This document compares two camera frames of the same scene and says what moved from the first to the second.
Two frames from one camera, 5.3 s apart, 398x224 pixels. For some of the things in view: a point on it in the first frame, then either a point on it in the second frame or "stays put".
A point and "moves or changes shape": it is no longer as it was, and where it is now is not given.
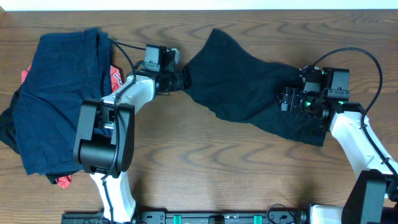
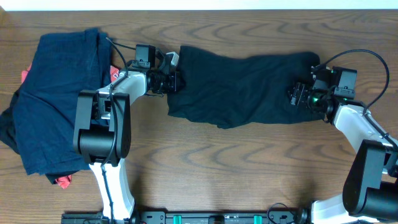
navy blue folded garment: x=68 y=68 stays put
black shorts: x=240 y=86 moves or changes shape
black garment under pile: x=7 y=134 stays put
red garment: x=116 y=81 stays put
